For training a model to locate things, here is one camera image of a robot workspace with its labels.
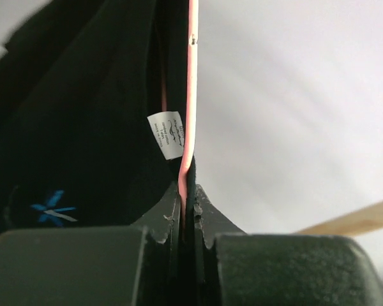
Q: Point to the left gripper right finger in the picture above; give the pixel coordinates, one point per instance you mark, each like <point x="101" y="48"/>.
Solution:
<point x="236" y="268"/>

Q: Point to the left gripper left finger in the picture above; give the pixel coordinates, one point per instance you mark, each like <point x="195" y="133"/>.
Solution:
<point x="116" y="265"/>

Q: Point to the black t shirt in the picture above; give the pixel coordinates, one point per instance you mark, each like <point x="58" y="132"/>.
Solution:
<point x="93" y="109"/>

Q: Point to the pink wire hanger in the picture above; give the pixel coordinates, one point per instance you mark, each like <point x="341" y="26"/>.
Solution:
<point x="190" y="95"/>

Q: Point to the wooden clothes rack frame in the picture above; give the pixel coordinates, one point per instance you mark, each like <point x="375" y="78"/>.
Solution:
<point x="356" y="223"/>

